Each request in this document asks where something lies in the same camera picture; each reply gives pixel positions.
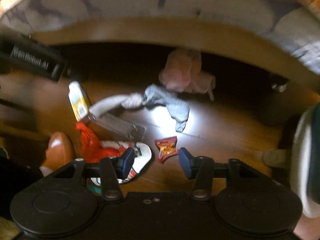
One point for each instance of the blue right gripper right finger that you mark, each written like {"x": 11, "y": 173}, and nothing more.
{"x": 186, "y": 162}

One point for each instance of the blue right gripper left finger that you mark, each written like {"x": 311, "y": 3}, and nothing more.
{"x": 125, "y": 162}

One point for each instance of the orange red plastic bag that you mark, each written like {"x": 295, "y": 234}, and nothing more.
{"x": 92, "y": 150}

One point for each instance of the grey white wrapper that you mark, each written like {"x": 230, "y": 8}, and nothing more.
{"x": 152, "y": 96}

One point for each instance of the yellow white snack box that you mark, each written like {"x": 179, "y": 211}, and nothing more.
{"x": 79, "y": 100}

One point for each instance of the pink mesh netting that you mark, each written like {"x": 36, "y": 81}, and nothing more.
{"x": 182, "y": 73}

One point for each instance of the dark teal trash bin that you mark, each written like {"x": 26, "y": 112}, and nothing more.
{"x": 300, "y": 164}

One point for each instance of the small red chip packet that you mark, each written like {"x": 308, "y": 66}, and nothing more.
{"x": 167, "y": 148}

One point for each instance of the orange brown slipper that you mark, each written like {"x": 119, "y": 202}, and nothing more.
{"x": 60, "y": 152}

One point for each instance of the orange floral bed cover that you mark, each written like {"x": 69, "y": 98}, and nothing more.
{"x": 293, "y": 25}

